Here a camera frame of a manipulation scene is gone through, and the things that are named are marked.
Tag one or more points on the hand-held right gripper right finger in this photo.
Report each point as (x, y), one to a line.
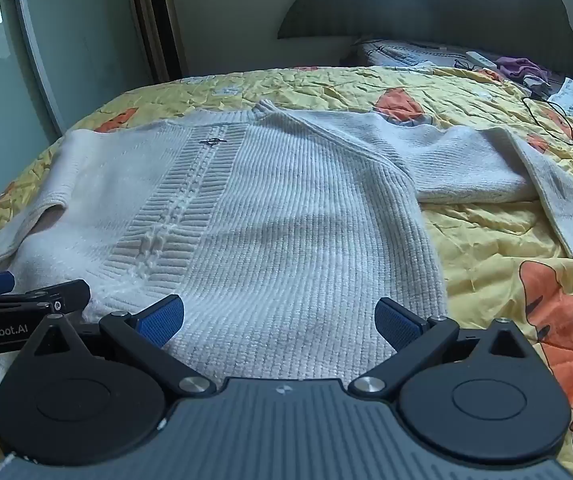
(397, 324)

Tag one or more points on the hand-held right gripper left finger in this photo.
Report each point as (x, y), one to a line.
(161, 321)

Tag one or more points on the white knit sweater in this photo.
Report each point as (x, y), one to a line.
(276, 210)

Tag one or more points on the yellow printed bedspread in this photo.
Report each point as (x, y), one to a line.
(491, 240)

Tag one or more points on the printed pillow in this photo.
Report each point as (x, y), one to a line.
(406, 54)

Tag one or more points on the white remote control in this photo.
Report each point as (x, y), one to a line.
(480, 59)

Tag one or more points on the purple cloth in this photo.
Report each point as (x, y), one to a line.
(519, 67)

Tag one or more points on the gold tower air conditioner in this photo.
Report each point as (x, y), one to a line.
(161, 20)

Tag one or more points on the grey padded headboard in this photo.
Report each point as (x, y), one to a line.
(416, 10)

